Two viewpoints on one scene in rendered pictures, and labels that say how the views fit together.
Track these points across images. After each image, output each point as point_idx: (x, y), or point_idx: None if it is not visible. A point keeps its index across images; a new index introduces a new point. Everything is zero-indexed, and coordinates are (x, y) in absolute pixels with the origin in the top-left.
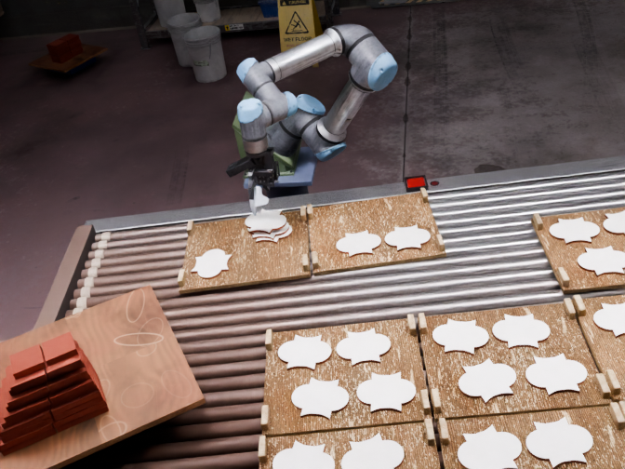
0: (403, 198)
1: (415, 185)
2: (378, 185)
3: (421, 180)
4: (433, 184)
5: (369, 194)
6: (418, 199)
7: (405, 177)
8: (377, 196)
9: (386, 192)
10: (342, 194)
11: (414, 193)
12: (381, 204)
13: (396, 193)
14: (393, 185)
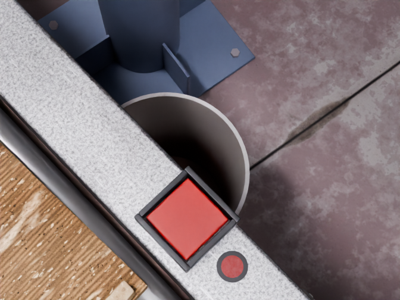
0: (71, 247)
1: (168, 228)
2: (122, 113)
3: (205, 230)
4: (223, 269)
5: (65, 119)
6: (92, 295)
7: (190, 168)
8: (63, 150)
9: (102, 159)
10: (21, 46)
11: (146, 242)
12: (7, 205)
13: (115, 191)
14: (147, 156)
